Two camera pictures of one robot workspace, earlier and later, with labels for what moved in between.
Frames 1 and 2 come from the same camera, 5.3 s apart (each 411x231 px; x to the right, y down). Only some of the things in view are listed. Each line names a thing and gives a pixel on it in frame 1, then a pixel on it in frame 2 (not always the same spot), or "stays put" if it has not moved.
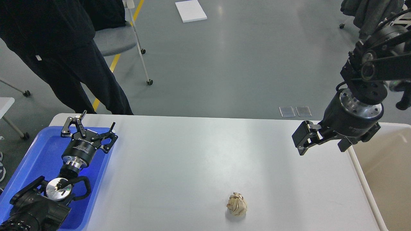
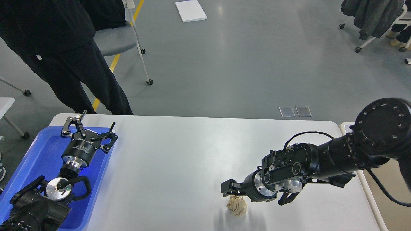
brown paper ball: x=237 y=204 stays put
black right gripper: x=346 y=120 → x=255 y=189
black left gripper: x=81 y=151 stays put
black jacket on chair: x=106 y=14 stays put
